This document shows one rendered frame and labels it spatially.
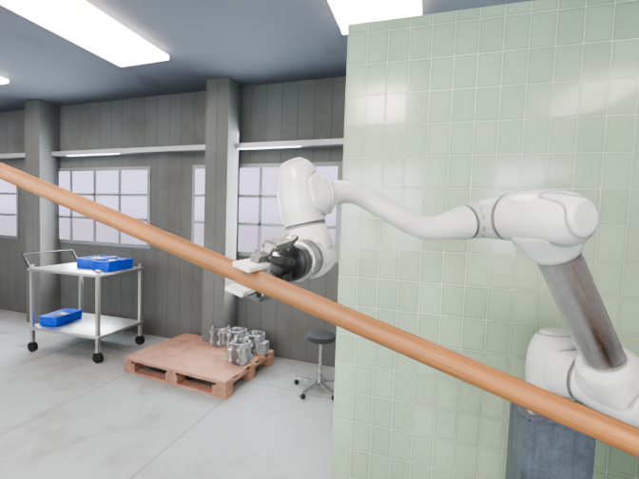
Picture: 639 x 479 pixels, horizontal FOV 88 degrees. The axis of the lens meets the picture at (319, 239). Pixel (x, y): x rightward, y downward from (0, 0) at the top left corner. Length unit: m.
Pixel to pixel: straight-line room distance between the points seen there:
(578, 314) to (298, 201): 0.79
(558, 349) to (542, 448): 0.33
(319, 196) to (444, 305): 1.07
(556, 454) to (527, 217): 0.86
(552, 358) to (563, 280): 0.41
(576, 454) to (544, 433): 0.10
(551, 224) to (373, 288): 0.99
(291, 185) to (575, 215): 0.63
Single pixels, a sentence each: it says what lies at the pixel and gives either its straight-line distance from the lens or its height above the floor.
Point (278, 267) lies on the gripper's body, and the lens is 0.63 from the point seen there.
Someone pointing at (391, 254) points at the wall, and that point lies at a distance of 1.67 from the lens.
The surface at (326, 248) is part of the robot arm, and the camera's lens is 0.78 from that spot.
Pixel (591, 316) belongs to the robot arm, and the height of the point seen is 1.40.
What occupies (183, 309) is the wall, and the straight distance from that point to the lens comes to 4.81.
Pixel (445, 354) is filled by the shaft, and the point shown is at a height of 1.46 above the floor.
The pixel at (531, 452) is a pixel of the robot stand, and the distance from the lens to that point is 1.50.
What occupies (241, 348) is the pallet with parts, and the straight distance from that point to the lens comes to 3.59.
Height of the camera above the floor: 1.62
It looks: 3 degrees down
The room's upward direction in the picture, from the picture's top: 2 degrees clockwise
